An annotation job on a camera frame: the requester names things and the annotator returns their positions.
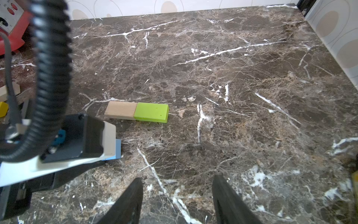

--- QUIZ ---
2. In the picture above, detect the light blue rectangular block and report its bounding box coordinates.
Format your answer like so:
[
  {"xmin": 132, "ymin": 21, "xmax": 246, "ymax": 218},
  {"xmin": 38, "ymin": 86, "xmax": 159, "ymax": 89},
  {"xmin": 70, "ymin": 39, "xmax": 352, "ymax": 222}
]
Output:
[{"xmin": 103, "ymin": 139, "xmax": 122, "ymax": 161}]

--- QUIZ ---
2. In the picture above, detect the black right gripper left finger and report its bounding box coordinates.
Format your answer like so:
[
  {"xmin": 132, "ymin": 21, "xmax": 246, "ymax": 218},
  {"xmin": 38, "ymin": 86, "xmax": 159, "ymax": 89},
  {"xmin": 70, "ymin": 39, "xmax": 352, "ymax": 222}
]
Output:
[{"xmin": 98, "ymin": 178, "xmax": 143, "ymax": 224}]

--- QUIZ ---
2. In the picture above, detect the black corrugated cable hose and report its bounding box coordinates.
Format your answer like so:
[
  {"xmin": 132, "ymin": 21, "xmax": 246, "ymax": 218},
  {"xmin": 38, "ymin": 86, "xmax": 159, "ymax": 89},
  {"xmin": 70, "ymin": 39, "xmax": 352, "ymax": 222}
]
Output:
[{"xmin": 0, "ymin": 0, "xmax": 74, "ymax": 163}]

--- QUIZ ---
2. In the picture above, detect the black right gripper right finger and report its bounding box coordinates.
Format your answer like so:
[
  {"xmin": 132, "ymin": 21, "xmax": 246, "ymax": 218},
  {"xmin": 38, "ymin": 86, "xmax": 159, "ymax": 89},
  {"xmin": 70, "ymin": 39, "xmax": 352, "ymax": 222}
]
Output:
[{"xmin": 212, "ymin": 175, "xmax": 262, "ymax": 224}]

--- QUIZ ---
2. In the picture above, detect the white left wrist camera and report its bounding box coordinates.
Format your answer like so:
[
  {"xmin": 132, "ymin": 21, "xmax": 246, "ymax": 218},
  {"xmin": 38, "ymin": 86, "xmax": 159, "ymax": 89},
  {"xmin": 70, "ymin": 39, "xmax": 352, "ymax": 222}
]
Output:
[{"xmin": 1, "ymin": 113, "xmax": 116, "ymax": 187}]

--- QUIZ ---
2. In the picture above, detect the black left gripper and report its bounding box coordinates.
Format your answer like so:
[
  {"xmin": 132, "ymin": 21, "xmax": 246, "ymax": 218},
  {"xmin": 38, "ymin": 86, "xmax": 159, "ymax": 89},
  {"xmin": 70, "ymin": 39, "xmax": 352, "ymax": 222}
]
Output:
[{"xmin": 1, "ymin": 161, "xmax": 105, "ymax": 221}]

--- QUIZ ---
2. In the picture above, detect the black corner frame post right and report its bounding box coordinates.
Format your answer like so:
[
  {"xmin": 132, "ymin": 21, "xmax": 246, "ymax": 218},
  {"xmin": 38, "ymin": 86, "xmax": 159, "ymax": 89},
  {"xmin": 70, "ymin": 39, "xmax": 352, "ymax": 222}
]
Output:
[{"xmin": 296, "ymin": 0, "xmax": 316, "ymax": 16}]

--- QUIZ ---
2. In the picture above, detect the red polka dot toy toaster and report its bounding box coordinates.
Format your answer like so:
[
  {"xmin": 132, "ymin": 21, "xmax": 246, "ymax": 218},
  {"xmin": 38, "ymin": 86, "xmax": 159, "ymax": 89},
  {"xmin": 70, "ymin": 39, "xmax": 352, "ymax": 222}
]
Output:
[{"xmin": 1, "ymin": 0, "xmax": 32, "ymax": 51}]

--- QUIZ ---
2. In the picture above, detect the yellow rectangular block upper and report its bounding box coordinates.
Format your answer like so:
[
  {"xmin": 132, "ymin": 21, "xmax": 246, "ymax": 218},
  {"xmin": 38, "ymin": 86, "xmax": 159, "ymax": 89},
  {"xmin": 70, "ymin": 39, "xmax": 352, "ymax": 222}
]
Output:
[{"xmin": 0, "ymin": 102, "xmax": 9, "ymax": 118}]

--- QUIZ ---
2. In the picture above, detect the natural wood rectangular block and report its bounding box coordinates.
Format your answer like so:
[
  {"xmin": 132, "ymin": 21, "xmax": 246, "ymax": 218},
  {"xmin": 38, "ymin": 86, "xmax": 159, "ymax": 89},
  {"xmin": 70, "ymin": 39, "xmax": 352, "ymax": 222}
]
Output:
[{"xmin": 104, "ymin": 101, "xmax": 137, "ymax": 120}]

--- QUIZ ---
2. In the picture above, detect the green rectangular block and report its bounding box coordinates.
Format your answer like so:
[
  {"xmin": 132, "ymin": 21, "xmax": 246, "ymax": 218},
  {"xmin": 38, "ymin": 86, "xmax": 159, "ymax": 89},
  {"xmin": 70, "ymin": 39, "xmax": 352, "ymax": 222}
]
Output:
[{"xmin": 134, "ymin": 102, "xmax": 169, "ymax": 123}]

